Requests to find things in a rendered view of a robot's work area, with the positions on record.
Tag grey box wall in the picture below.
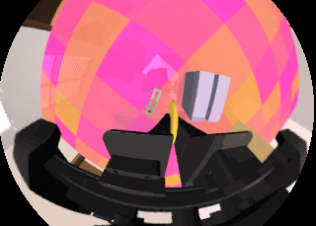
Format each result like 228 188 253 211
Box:
182 71 195 114

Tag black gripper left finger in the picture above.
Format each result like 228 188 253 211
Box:
102 114 174 178

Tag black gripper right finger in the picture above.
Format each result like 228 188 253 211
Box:
174 117 253 187

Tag gold coin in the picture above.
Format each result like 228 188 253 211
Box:
167 100 178 144

